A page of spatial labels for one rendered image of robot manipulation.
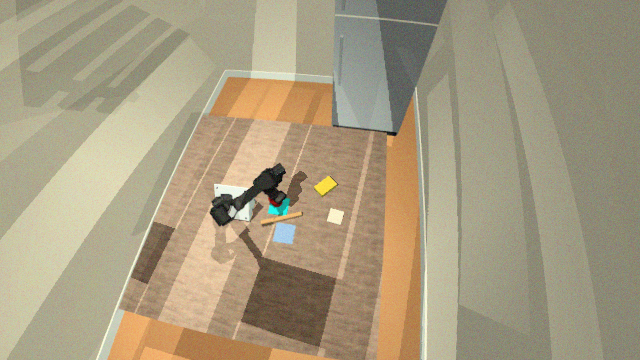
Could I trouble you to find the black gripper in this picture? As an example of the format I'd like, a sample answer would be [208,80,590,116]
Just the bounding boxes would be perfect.
[262,186,287,205]

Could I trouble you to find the cream flat square block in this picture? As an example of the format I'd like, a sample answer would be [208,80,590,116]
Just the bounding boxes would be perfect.
[327,208,344,225]

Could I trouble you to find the tan flat bar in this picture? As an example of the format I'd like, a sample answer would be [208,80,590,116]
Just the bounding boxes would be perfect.
[261,212,302,225]

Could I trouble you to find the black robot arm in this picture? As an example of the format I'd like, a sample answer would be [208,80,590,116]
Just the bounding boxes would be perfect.
[210,163,286,227]

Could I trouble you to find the red cup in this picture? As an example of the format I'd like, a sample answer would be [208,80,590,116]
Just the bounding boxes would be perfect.
[268,197,283,207]

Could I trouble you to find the yellow rectangular block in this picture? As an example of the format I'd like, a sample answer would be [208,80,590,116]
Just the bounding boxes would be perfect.
[314,176,337,197]

